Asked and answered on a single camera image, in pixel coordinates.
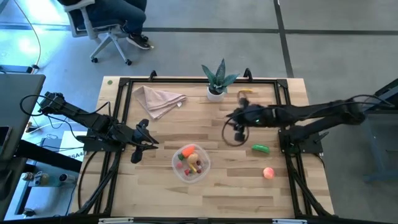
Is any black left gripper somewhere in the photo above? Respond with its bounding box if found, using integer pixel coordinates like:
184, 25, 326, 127
118, 119, 159, 164

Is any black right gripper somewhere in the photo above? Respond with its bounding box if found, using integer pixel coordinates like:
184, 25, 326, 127
226, 98, 274, 142

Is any green toy pea pod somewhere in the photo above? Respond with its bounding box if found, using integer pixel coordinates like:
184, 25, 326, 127
251, 144, 271, 154

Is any orange toy carrot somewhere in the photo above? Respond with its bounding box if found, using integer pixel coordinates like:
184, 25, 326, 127
177, 144, 197, 162

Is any clear plastic tupperware container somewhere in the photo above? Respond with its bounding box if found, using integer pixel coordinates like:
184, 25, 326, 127
171, 142, 211, 184

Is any white plant pot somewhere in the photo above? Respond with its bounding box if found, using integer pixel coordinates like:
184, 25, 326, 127
206, 86, 225, 103

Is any beige folded cloth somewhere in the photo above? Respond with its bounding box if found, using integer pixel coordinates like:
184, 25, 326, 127
132, 85, 187, 121

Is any green potted plant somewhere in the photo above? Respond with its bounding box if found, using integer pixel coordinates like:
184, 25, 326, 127
201, 58, 240, 94

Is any white printed box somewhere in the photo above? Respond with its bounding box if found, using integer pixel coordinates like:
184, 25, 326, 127
58, 130, 88, 162

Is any black desk leg beam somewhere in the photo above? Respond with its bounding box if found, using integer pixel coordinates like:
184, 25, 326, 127
14, 139, 82, 174

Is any small bottle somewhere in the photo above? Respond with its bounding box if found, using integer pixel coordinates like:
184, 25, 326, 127
29, 170, 51, 187

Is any white office chair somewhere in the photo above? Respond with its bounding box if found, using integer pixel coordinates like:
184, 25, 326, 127
63, 0, 137, 66

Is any grey desk top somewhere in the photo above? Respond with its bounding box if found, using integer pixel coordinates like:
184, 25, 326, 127
0, 73, 47, 162

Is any seated person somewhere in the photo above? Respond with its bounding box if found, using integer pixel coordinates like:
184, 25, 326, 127
57, 0, 154, 50

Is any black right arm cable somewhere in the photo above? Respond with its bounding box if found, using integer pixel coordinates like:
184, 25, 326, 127
221, 117, 250, 147

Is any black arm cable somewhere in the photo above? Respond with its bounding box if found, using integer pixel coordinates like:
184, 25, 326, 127
19, 94, 112, 118
221, 117, 250, 147

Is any black aluminium table frame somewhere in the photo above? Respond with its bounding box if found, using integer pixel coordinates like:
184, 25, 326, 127
70, 68, 336, 220

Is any small white camera device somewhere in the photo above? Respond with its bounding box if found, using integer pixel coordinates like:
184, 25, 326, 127
58, 173, 76, 185

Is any white edge bracket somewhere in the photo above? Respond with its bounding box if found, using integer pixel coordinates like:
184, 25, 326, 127
272, 218, 308, 224
98, 217, 135, 224

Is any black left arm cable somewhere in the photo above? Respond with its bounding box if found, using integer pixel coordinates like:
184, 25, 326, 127
19, 94, 112, 118

